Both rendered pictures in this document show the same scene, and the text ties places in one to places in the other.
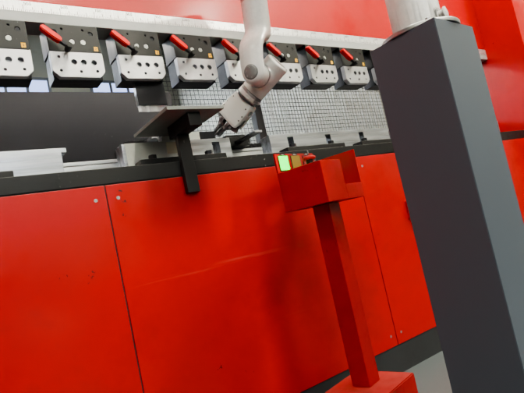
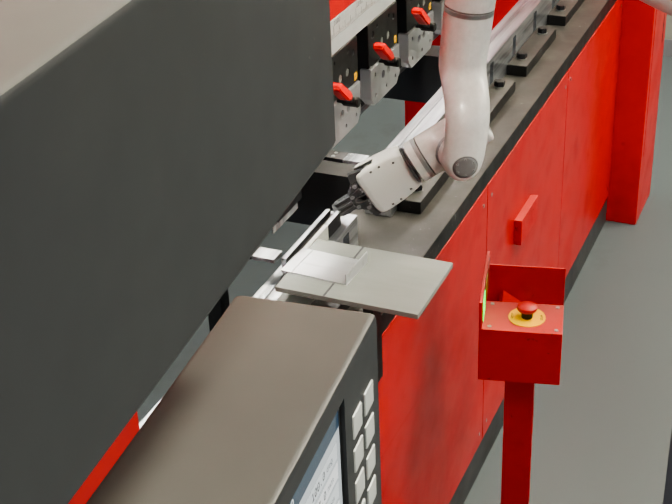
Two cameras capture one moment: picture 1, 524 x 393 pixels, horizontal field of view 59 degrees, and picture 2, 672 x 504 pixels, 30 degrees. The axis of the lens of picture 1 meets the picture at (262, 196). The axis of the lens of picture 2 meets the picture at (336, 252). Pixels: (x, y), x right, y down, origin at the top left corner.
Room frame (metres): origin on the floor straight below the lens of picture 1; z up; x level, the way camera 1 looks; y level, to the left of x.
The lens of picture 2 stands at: (-0.23, 1.17, 2.13)
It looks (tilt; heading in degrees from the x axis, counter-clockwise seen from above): 30 degrees down; 330
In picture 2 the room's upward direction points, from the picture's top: 3 degrees counter-clockwise
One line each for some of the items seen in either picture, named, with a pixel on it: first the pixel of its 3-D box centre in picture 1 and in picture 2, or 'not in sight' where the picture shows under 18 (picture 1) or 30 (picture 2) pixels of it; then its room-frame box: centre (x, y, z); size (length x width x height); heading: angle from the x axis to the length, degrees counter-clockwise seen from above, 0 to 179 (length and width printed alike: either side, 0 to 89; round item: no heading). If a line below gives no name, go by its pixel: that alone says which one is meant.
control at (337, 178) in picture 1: (319, 175); (522, 316); (1.42, -0.18, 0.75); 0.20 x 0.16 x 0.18; 139
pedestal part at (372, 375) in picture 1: (345, 292); (516, 457); (1.42, -0.18, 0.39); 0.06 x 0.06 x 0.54; 49
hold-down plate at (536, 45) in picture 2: not in sight; (532, 50); (2.28, -0.89, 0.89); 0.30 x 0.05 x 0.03; 126
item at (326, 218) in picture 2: (187, 137); (312, 240); (1.56, 0.21, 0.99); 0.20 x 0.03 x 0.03; 126
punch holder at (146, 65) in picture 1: (136, 59); not in sight; (1.49, 0.31, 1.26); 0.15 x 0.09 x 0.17; 126
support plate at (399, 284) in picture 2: (177, 122); (365, 276); (1.38, 0.20, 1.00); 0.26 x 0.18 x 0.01; 36
